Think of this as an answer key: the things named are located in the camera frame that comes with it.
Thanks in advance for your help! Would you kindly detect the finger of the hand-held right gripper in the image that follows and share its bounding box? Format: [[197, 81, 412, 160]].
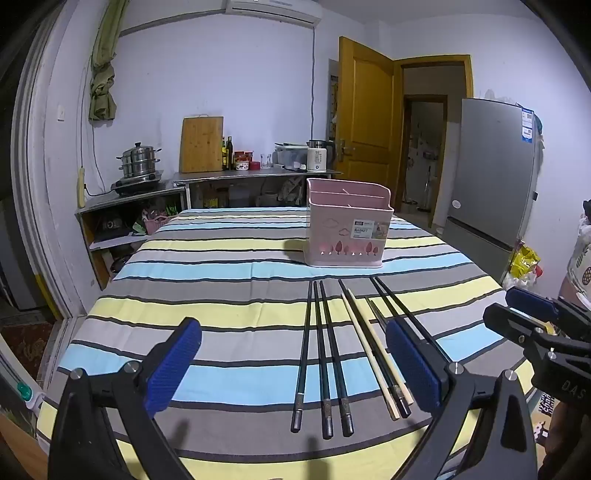
[[505, 287, 568, 324], [483, 303, 555, 354]]

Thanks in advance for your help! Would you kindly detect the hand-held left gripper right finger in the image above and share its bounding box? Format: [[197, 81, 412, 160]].
[[385, 318, 541, 480]]

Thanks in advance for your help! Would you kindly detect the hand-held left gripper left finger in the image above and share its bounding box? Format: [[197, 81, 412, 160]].
[[48, 318, 204, 480]]

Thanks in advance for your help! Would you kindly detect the wooden chopstick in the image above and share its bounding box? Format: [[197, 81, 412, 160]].
[[338, 279, 400, 422], [347, 288, 414, 407]]

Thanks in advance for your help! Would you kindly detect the pink plastic utensil holder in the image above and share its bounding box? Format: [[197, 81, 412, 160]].
[[303, 178, 394, 269]]

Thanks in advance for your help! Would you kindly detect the yellow snack bag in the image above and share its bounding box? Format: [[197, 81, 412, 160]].
[[510, 244, 542, 278]]

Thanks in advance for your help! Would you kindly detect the person's printed clothing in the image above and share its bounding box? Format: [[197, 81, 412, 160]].
[[558, 203, 591, 310]]

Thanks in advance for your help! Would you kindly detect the striped tablecloth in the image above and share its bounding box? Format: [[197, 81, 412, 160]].
[[37, 207, 539, 480]]

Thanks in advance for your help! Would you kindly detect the grey refrigerator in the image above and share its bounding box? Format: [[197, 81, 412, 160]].
[[445, 98, 543, 284]]

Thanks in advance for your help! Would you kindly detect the dark red patterned rug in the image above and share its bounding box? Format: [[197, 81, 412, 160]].
[[0, 318, 56, 379]]

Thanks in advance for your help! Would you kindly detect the green knob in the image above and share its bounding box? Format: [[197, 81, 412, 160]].
[[16, 382, 44, 411]]

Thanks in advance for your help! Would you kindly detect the low open shelf cabinet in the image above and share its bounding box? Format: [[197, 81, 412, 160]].
[[75, 181, 188, 291]]

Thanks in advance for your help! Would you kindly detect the induction cooker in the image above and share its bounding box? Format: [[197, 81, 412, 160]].
[[110, 170, 165, 195]]

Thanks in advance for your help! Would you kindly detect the steel kitchen table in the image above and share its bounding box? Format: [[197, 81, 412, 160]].
[[173, 167, 343, 209]]

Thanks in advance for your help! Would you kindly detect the steel steamer pot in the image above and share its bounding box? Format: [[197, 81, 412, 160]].
[[115, 143, 162, 178]]

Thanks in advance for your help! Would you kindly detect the bamboo cutting board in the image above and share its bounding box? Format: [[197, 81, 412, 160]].
[[179, 115, 225, 174]]

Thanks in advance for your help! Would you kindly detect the white electric kettle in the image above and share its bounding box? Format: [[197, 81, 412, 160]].
[[306, 140, 336, 174]]

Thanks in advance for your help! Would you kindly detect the clear plastic storage container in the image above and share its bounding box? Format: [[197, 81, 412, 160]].
[[274, 143, 310, 169]]

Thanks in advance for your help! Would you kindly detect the yellow wooden door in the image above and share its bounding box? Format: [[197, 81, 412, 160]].
[[338, 37, 397, 215]]

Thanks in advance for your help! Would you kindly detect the green curtain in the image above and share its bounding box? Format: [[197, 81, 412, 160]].
[[89, 0, 130, 121]]

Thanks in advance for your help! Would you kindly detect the white air conditioner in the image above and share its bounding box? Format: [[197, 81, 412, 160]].
[[225, 0, 322, 25]]

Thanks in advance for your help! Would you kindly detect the yellow door frame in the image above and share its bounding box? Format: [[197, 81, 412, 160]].
[[392, 54, 475, 222]]

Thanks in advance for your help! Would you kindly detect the wall cable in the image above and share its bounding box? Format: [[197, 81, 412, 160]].
[[310, 25, 317, 144]]

